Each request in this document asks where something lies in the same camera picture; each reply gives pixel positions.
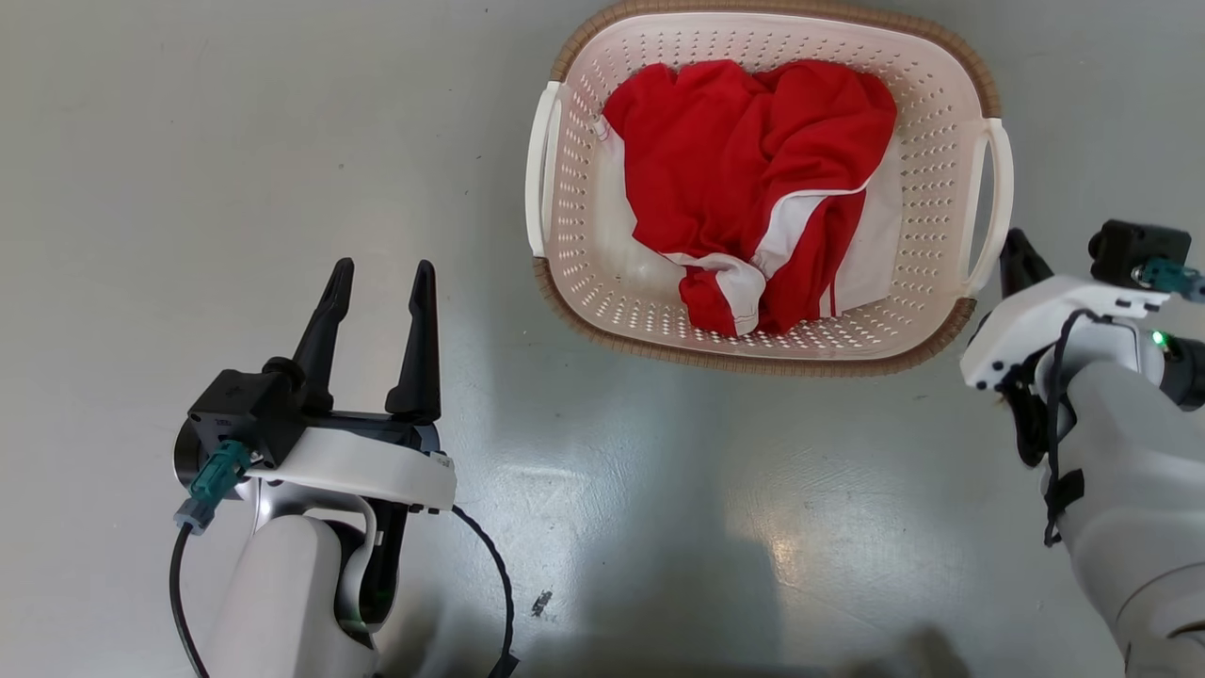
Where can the cream perforated laundry basket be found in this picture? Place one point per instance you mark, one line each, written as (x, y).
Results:
(584, 273)

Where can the teal right camera connector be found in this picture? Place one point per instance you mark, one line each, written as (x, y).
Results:
(1172, 278)

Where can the teal left camera connector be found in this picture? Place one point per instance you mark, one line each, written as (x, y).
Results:
(215, 480)

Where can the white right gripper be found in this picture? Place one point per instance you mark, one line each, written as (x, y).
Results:
(1045, 315)

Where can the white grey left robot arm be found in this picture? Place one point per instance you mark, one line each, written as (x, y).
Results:
(282, 603)

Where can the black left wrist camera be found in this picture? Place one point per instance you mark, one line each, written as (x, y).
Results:
(245, 410)

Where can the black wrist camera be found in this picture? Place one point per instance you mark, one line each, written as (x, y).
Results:
(245, 410)
(1130, 245)

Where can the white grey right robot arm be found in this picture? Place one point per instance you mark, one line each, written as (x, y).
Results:
(1130, 490)

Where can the teal camera connector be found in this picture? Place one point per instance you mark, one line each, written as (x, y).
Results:
(1172, 278)
(215, 480)

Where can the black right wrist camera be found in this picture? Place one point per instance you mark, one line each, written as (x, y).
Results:
(1130, 245)

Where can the red and white garment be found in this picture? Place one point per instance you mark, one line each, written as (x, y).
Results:
(715, 151)

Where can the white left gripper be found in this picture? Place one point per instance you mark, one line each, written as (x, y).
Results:
(377, 471)

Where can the small black floor scrap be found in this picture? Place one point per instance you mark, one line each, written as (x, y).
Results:
(541, 604)

